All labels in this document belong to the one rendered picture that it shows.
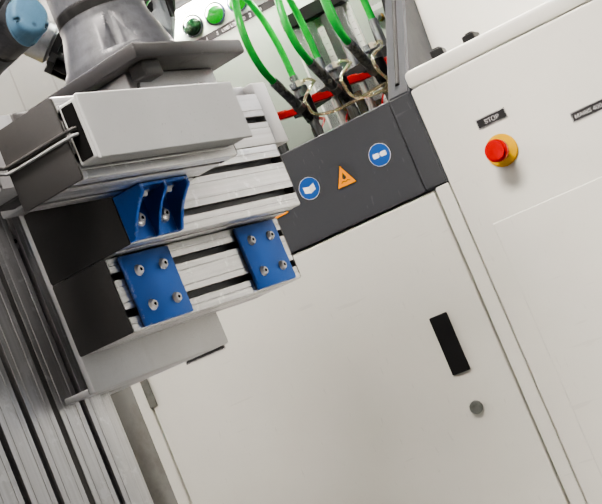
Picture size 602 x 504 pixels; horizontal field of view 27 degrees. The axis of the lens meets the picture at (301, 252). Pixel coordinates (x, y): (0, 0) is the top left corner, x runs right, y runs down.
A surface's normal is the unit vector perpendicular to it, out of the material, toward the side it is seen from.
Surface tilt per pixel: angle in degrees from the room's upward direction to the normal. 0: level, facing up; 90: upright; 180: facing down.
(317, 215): 90
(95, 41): 73
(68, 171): 90
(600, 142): 90
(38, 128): 90
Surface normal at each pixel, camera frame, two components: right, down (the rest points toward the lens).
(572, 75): -0.40, 0.10
